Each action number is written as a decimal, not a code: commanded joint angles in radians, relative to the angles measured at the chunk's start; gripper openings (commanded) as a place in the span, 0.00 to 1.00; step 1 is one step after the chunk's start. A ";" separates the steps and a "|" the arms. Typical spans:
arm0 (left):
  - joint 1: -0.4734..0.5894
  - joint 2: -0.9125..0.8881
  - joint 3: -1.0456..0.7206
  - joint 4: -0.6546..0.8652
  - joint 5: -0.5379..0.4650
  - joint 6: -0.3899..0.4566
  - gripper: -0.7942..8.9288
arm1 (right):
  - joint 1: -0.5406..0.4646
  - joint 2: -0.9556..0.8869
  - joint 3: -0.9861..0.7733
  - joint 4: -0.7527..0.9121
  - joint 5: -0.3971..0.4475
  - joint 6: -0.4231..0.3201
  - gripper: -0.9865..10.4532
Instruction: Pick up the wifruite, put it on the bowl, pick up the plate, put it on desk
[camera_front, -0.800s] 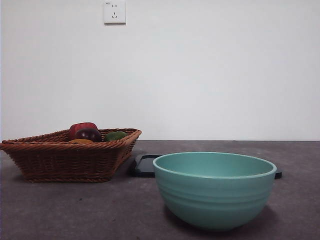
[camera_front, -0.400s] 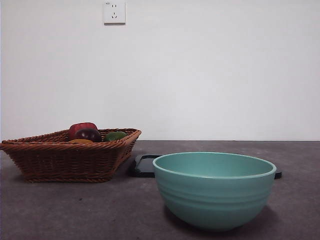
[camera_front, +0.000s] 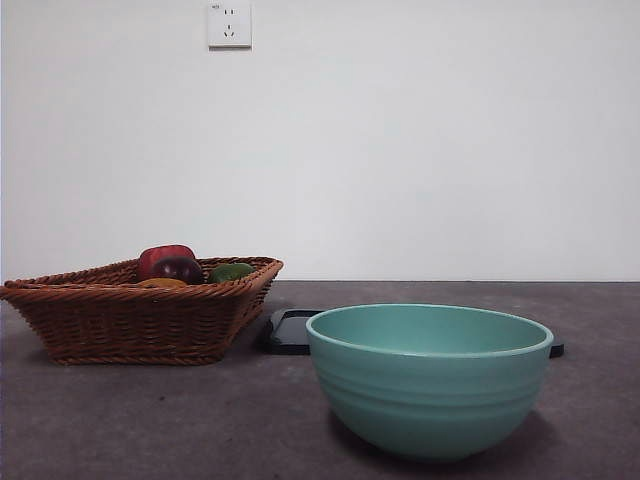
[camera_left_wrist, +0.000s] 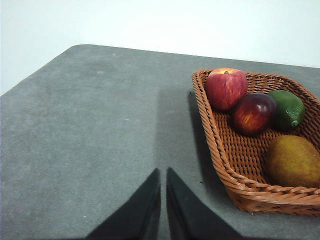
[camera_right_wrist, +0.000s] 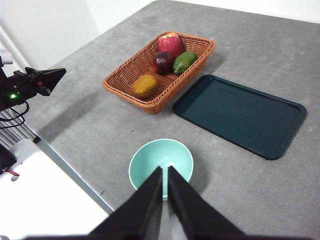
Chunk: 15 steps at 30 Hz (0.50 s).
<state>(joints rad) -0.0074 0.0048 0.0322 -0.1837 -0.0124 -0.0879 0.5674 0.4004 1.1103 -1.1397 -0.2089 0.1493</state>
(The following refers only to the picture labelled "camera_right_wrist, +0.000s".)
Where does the red apple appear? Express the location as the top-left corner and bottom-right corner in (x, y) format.
(157, 32), (182, 59)

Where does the brown wicker basket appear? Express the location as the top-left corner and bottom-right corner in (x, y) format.
(102, 31), (216, 115)

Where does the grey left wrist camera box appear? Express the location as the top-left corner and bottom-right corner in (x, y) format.
(0, 54), (14, 66)

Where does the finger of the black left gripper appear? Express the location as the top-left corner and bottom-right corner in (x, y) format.
(25, 66), (68, 93)

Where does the teal ribbed bowl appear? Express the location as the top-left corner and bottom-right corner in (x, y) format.
(128, 138), (195, 202)

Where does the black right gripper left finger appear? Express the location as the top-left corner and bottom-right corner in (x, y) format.
(87, 166), (164, 236)

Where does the green avocado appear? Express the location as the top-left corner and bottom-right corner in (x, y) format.
(172, 51), (199, 75)

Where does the dark green rectangular tray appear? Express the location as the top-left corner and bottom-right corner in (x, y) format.
(172, 74), (308, 161)

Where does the dark purple plum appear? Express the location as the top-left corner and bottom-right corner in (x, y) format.
(153, 51), (175, 75)

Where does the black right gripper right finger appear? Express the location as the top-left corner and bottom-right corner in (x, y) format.
(167, 165), (247, 237)

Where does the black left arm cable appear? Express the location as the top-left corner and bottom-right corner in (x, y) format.
(0, 101), (30, 130)

